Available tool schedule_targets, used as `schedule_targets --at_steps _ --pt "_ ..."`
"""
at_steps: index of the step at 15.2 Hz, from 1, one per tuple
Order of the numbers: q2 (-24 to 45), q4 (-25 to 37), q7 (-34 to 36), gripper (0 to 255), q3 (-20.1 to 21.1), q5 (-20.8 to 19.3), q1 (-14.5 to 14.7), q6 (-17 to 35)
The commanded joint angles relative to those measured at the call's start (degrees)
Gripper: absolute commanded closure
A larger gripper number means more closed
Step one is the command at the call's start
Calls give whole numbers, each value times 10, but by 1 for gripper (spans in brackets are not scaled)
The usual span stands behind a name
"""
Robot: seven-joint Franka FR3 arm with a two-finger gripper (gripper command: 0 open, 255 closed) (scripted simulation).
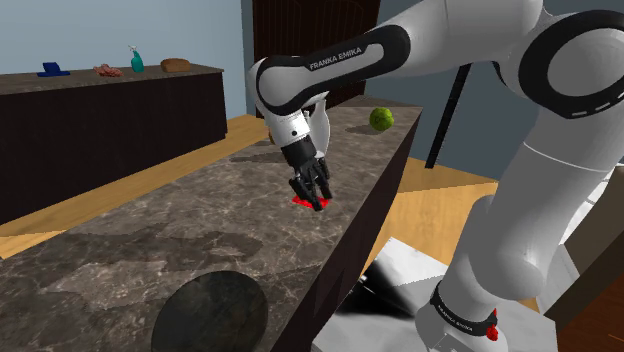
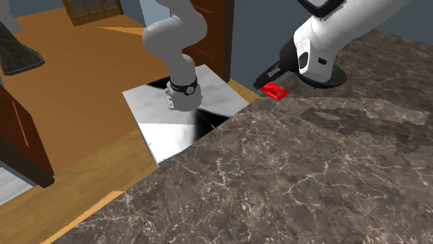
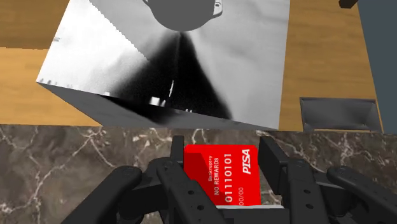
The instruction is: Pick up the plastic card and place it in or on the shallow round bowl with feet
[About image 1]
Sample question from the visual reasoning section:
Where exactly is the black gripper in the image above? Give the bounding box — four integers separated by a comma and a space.
280, 135, 336, 212

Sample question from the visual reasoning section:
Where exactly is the red flat object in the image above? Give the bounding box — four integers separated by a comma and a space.
291, 193, 332, 211

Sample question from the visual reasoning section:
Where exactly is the green round fruit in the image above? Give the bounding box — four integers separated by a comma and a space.
368, 107, 395, 132

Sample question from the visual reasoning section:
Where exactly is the black slanted pole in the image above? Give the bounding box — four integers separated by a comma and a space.
424, 62, 474, 170

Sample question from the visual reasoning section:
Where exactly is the dark brown door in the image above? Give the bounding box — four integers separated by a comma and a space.
251, 0, 382, 120

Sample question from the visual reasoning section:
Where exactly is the dark round plate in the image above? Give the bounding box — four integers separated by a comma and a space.
150, 270, 270, 352

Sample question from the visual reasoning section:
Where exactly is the dark long counter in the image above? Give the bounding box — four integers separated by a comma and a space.
0, 45, 229, 227

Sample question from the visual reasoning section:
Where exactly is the brown wooden cabinet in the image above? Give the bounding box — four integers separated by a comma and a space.
544, 165, 624, 352

